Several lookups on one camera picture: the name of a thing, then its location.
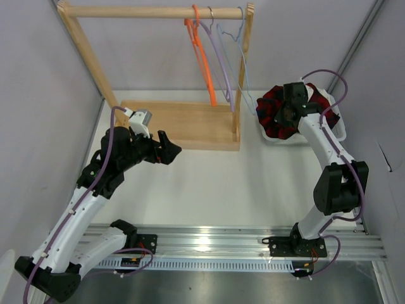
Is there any light blue wire hanger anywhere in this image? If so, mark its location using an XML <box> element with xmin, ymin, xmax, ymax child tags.
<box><xmin>216</xmin><ymin>6</ymin><xmax>258</xmax><ymax>116</ymax></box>

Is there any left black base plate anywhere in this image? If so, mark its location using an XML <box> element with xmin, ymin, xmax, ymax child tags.
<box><xmin>135</xmin><ymin>234</ymin><xmax>158</xmax><ymax>254</ymax></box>

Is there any aluminium mounting rail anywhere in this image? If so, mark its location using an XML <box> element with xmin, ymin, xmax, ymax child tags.
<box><xmin>78</xmin><ymin>223</ymin><xmax>388</xmax><ymax>262</ymax></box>

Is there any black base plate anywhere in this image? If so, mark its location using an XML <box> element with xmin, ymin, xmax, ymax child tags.
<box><xmin>261</xmin><ymin>236</ymin><xmax>327</xmax><ymax>258</ymax></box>
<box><xmin>135</xmin><ymin>234</ymin><xmax>158</xmax><ymax>254</ymax></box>

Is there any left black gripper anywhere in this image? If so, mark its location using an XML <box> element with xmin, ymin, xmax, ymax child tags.
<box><xmin>119</xmin><ymin>127</ymin><xmax>181</xmax><ymax>171</ymax></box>

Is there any red black plaid skirt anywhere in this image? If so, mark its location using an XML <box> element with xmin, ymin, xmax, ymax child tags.
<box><xmin>256</xmin><ymin>82</ymin><xmax>330</xmax><ymax>140</ymax></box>

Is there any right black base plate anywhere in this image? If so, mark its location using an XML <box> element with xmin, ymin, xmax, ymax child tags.
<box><xmin>261</xmin><ymin>236</ymin><xmax>327</xmax><ymax>258</ymax></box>

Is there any slotted cable duct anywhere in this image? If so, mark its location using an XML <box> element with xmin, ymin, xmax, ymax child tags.
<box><xmin>95</xmin><ymin>257</ymin><xmax>294</xmax><ymax>273</ymax></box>

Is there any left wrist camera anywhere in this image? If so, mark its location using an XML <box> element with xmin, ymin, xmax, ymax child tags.
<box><xmin>125</xmin><ymin>108</ymin><xmax>152</xmax><ymax>139</ymax></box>

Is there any orange plastic hanger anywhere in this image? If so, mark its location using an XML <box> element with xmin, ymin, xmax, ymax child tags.
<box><xmin>184</xmin><ymin>4</ymin><xmax>216</xmax><ymax>107</ymax></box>

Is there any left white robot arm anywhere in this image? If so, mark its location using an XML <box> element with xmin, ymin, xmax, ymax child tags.
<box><xmin>15</xmin><ymin>127</ymin><xmax>182</xmax><ymax>303</ymax></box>

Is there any wooden clothes rack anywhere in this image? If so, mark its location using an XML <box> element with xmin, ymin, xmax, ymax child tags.
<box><xmin>57</xmin><ymin>1</ymin><xmax>255</xmax><ymax>151</ymax></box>

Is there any lilac plastic hanger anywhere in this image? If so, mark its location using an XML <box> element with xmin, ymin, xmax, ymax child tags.
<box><xmin>200</xmin><ymin>6</ymin><xmax>235</xmax><ymax>113</ymax></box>

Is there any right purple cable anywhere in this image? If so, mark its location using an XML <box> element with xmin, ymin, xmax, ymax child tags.
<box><xmin>294</xmin><ymin>68</ymin><xmax>368</xmax><ymax>279</ymax></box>

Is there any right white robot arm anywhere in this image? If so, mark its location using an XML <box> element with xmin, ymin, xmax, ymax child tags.
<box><xmin>268</xmin><ymin>82</ymin><xmax>369</xmax><ymax>258</ymax></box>

